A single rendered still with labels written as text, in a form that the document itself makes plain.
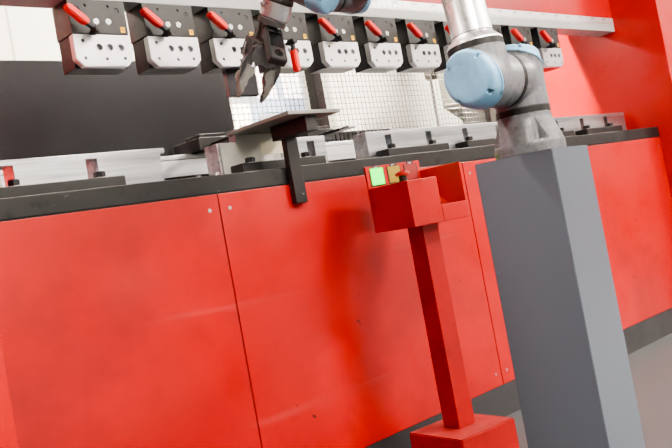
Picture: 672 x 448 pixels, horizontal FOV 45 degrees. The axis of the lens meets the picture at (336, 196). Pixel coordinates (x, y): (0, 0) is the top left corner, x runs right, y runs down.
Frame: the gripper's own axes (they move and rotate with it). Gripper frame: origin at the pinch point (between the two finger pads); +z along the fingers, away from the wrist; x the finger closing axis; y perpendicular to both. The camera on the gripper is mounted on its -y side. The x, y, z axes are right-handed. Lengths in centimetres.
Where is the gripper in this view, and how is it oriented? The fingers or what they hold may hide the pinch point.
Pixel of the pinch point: (251, 96)
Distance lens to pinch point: 210.2
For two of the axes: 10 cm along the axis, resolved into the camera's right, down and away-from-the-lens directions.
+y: -4.0, -4.2, 8.2
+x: -8.6, -1.5, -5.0
